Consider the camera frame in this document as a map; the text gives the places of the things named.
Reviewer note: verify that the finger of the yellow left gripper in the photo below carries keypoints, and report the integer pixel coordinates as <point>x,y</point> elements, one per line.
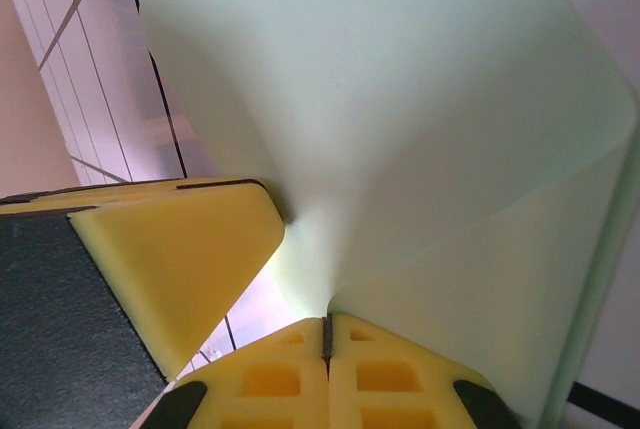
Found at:
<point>190,259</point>

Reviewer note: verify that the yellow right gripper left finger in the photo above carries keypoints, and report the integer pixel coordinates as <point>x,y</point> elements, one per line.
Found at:
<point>270,384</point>

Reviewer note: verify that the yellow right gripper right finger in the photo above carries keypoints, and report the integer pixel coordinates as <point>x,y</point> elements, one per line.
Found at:
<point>390,384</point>

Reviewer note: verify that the light green cloth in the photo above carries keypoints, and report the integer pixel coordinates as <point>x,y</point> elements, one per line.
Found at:
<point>400,99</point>

